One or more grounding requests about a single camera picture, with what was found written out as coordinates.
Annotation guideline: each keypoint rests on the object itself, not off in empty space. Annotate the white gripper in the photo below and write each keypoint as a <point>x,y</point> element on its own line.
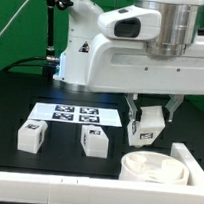
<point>126,67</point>

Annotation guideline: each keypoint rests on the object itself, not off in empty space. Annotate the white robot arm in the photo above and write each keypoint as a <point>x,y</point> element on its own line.
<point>150,47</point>

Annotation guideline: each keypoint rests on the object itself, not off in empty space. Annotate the white L-shaped fence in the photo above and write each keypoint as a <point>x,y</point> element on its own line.
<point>55,189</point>

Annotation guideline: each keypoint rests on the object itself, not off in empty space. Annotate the white marker sheet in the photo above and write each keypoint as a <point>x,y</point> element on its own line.
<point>75,114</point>

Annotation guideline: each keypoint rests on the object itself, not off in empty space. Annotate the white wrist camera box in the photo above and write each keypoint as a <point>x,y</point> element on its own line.
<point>130,23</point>

